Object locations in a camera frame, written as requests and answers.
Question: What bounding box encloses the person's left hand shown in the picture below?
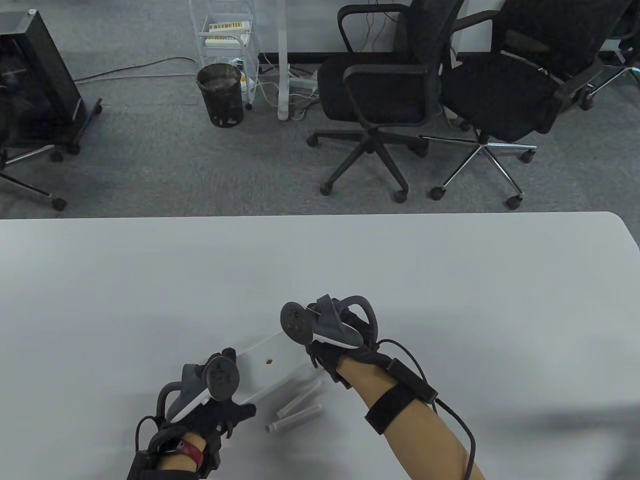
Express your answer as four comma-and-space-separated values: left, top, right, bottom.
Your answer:
167, 348, 257, 470

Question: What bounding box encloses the person's right hand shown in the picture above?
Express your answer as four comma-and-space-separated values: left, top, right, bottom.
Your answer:
305, 300, 396, 388

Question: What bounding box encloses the grey hand controller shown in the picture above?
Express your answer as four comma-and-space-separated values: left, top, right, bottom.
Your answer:
157, 355, 242, 423
280, 295, 378, 349

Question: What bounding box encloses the white Hanoi Tower plate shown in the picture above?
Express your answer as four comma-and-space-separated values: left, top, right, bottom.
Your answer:
234, 332, 308, 393

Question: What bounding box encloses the white Hanoi Tower peg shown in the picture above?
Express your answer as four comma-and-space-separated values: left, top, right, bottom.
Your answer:
265, 404, 322, 433
276, 379, 325, 420

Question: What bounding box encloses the person's right forearm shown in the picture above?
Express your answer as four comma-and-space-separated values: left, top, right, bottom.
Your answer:
337, 357, 486, 480

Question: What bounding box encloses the person's left forearm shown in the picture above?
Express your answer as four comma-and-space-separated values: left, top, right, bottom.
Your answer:
165, 432, 207, 472

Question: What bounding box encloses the black forearm battery box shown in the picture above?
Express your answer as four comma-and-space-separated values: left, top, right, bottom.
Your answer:
387, 357, 439, 403

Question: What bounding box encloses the red wrist watch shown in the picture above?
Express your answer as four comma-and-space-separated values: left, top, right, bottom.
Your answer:
160, 437, 205, 467

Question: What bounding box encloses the black mesh waste bin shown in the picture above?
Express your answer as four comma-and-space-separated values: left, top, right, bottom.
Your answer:
196, 63, 246, 128

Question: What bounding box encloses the black office chair chrome base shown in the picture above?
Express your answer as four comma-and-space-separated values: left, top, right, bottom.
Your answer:
419, 0, 636, 210

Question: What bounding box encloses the white yellow-print box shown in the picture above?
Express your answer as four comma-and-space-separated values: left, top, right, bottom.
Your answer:
207, 20, 252, 34
204, 34, 249, 48

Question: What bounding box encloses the black cabinet on wheels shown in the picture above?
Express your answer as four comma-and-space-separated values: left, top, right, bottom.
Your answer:
0, 9, 103, 155

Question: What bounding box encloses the dark office chair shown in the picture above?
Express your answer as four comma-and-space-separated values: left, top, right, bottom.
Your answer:
580, 0, 640, 111

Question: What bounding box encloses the black left glove cable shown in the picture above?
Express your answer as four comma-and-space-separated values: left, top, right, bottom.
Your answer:
134, 415, 166, 453

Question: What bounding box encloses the black glove cable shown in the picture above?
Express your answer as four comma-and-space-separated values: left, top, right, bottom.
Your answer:
376, 340, 477, 480
134, 415, 166, 453

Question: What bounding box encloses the black forearm strap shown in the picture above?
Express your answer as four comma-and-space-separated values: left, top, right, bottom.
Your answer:
365, 385, 422, 435

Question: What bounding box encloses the black right glove cable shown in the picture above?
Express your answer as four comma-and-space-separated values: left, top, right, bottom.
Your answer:
376, 340, 477, 480

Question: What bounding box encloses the white power cable bundle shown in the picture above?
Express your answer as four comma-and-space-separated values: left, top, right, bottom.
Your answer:
250, 55, 321, 121

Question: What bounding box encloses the white table leg post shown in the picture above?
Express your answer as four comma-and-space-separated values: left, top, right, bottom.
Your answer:
277, 0, 291, 121

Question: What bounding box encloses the white wire cart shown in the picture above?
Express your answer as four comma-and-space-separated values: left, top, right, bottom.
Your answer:
189, 0, 261, 111

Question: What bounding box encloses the grey floor cable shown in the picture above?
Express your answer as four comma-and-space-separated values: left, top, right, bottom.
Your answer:
75, 56, 198, 83

